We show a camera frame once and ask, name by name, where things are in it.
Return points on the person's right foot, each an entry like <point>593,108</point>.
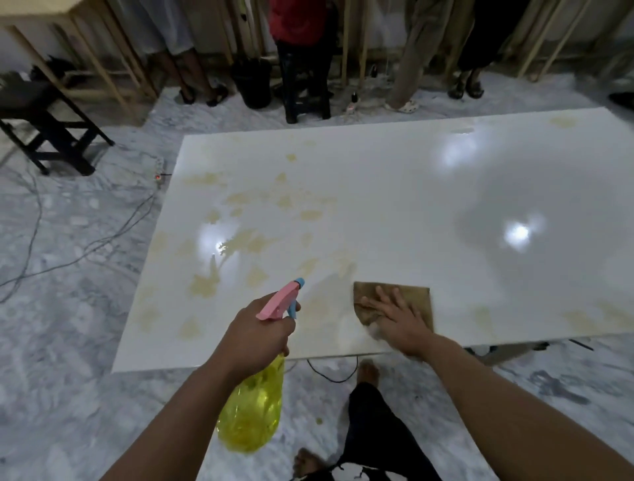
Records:
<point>368,372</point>

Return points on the black bucket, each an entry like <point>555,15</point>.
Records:
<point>251,82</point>

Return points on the wooden table support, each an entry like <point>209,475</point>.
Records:
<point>515,352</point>

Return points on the wooden posts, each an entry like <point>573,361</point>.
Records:
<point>354,39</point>

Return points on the small black stool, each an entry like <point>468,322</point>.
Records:
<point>307,106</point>

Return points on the person's left hand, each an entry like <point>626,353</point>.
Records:
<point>250,334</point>

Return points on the person's right hand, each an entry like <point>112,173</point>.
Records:
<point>403,329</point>

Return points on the white power strip red light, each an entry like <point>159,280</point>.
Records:
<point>158,171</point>

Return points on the person's right little finger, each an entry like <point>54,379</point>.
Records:
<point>416,313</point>

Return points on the person's right middle finger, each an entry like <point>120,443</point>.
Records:
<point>387,300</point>

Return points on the person's black trousers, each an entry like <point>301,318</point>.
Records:
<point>381,436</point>

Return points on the light wooden table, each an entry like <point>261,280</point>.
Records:
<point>59,10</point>

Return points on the brown cleaning cloth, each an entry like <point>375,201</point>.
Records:
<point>421,302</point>

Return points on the person's left fingers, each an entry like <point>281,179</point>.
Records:
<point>286,334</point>

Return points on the person's foot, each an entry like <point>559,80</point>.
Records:
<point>368,372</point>
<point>307,465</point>

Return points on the person's left foot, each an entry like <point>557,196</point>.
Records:
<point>307,465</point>

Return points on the wooden frame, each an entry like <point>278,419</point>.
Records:
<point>547,39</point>

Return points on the yellow spray bottle pink head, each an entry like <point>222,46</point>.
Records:
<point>255,406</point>

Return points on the person's right thumb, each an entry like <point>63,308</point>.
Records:
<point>377,327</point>

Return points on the black folding stool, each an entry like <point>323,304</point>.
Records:
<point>47,121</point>

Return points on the person's right forearm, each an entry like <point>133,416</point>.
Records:
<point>515,416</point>

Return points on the person's left forearm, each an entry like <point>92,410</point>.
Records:
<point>183,421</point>

